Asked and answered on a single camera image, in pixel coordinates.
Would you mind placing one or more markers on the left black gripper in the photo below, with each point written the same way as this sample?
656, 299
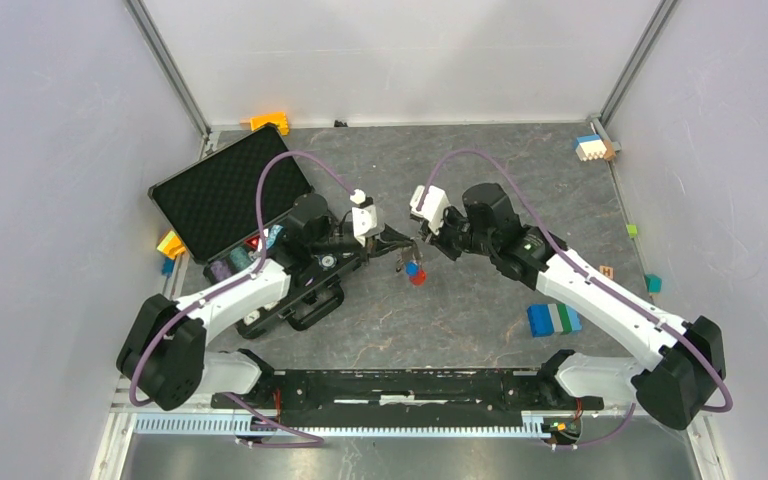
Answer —
378, 244

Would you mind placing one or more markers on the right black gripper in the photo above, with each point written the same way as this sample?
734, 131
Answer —
440, 239

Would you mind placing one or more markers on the keyring with blue red tags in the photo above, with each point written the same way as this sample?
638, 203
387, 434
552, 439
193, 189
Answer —
409, 262

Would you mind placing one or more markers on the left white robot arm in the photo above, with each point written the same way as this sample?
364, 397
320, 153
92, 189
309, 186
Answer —
166, 356

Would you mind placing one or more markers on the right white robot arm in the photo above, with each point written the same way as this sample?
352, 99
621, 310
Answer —
673, 366

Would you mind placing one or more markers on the blue green white brick stack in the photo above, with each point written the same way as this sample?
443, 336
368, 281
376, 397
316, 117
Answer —
552, 319

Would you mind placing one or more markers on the orange toy brick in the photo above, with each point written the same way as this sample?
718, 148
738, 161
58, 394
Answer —
279, 120

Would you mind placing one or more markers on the black poker chip case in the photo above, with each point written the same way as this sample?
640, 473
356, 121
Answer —
211, 206

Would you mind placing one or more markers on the blue white brown brick stack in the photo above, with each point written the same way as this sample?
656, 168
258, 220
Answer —
593, 147

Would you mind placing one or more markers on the wooden letter H cube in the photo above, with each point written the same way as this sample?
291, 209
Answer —
607, 271

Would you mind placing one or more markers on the yellow orange brick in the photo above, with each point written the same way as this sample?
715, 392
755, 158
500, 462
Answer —
171, 246

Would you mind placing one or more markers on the small blue block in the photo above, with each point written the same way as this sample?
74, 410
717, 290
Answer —
168, 266

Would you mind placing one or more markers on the teal cube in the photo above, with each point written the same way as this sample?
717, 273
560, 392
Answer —
653, 283

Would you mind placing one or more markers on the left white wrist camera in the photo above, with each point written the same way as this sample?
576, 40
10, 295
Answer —
364, 217

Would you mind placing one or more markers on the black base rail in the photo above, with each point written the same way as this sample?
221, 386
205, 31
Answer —
410, 398

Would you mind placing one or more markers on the white slotted cable duct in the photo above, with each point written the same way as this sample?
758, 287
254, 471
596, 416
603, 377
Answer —
243, 424

